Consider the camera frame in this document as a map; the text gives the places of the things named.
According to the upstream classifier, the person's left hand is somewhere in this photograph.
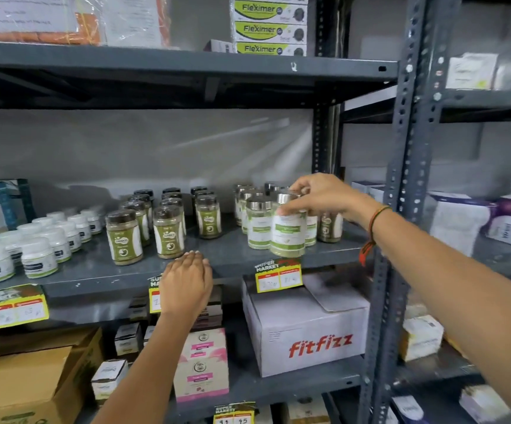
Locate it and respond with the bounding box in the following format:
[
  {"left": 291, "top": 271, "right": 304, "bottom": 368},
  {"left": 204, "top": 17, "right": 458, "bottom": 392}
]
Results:
[{"left": 158, "top": 251, "right": 214, "bottom": 320}]

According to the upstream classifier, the person's right hand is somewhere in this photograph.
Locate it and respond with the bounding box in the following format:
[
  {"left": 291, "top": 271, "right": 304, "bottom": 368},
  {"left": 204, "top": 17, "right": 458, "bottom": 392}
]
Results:
[{"left": 277, "top": 173, "right": 377, "bottom": 226}]

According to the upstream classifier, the white-label jar with silver lid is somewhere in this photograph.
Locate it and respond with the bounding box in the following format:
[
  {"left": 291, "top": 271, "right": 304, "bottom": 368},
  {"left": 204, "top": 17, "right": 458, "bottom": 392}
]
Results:
[{"left": 270, "top": 192, "right": 307, "bottom": 258}]

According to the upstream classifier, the person's right forearm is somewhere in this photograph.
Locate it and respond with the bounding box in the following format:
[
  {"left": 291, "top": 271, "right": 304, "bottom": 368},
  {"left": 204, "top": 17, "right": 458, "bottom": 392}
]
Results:
[{"left": 368, "top": 208, "right": 511, "bottom": 424}]

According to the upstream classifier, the person's left forearm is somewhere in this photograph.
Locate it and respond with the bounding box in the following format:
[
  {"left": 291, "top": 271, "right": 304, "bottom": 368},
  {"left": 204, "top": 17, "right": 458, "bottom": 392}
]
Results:
[{"left": 89, "top": 312, "right": 201, "bottom": 424}]

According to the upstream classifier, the group of silver-lid jars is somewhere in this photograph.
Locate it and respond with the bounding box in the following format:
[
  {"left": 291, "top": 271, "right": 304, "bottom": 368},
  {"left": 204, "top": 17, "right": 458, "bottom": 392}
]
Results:
[{"left": 233, "top": 182, "right": 344, "bottom": 251}]

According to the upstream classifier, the yellow red price tag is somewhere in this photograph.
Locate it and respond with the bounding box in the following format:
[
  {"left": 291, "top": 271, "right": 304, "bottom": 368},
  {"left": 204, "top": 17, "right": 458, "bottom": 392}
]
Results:
[
  {"left": 213, "top": 403, "right": 256, "bottom": 424},
  {"left": 0, "top": 284, "right": 49, "bottom": 331},
  {"left": 255, "top": 259, "right": 303, "bottom": 293},
  {"left": 149, "top": 274, "right": 164, "bottom": 314}
]

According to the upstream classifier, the group of brown-lid green-label jars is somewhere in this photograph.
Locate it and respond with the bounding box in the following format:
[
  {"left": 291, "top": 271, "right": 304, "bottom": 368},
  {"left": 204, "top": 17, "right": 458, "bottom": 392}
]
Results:
[{"left": 105, "top": 186, "right": 223, "bottom": 266}]

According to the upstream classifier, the pink and white box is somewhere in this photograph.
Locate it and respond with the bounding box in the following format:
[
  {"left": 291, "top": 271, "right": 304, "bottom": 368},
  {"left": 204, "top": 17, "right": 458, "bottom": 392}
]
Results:
[
  {"left": 184, "top": 328, "right": 228, "bottom": 362},
  {"left": 174, "top": 357, "right": 230, "bottom": 403}
]

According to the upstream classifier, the white carton with red print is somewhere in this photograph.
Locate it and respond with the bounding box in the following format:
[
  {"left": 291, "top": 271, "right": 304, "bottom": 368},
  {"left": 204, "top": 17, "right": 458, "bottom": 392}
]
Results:
[{"left": 242, "top": 273, "right": 371, "bottom": 378}]

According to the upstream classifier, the grey metal shelving rack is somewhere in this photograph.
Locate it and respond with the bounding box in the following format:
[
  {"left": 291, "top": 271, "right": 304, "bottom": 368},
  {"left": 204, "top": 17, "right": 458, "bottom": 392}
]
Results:
[
  {"left": 339, "top": 0, "right": 511, "bottom": 424},
  {"left": 0, "top": 39, "right": 399, "bottom": 424}
]

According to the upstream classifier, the group of small white tubs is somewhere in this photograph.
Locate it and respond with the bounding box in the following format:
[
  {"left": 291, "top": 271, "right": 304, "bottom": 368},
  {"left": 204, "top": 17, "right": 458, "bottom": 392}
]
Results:
[{"left": 0, "top": 210, "right": 106, "bottom": 284}]

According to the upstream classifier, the small white flat box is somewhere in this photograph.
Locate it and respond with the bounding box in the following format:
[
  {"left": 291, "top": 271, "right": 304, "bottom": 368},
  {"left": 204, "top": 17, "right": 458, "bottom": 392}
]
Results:
[{"left": 203, "top": 39, "right": 235, "bottom": 54}]

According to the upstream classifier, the white and yellow box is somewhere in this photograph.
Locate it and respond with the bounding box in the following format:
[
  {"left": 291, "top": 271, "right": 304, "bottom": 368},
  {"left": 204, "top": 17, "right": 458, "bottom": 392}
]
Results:
[{"left": 400, "top": 315, "right": 444, "bottom": 362}]

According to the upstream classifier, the white and tan box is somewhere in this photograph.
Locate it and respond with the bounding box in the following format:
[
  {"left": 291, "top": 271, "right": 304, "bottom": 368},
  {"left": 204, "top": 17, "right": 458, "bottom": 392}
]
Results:
[{"left": 282, "top": 395, "right": 330, "bottom": 424}]

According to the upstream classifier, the brown cardboard box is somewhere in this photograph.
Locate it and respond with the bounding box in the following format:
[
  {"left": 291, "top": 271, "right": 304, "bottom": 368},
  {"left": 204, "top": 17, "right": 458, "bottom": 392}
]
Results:
[{"left": 0, "top": 327, "right": 105, "bottom": 424}]

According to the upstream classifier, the white box with yellow mark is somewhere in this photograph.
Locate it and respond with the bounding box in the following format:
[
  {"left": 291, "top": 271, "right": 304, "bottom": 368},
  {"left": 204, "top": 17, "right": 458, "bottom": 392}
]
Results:
[{"left": 446, "top": 53, "right": 499, "bottom": 90}]

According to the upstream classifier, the white pouch with dark label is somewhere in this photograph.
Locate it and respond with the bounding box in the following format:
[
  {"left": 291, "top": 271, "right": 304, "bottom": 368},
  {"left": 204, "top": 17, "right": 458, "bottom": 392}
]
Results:
[{"left": 390, "top": 395, "right": 425, "bottom": 423}]

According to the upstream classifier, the white plastic-wrapped bundle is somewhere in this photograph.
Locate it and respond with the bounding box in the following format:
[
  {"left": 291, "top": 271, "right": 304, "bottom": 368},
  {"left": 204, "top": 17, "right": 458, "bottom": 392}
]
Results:
[{"left": 100, "top": 0, "right": 171, "bottom": 49}]

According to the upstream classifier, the white and grey box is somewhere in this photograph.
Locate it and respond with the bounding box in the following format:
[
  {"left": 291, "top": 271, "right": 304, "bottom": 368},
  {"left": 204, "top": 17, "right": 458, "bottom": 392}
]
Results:
[{"left": 459, "top": 384, "right": 511, "bottom": 424}]

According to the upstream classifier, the orange plastic-wrapped bundle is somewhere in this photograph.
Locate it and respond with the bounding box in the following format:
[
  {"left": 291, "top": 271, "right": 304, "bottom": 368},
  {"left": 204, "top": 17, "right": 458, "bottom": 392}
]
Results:
[{"left": 0, "top": 0, "right": 101, "bottom": 45}]

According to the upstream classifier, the orange green thread bracelet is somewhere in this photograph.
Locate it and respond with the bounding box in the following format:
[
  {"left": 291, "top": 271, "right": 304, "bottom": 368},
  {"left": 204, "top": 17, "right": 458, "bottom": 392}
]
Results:
[{"left": 359, "top": 206, "right": 393, "bottom": 266}]

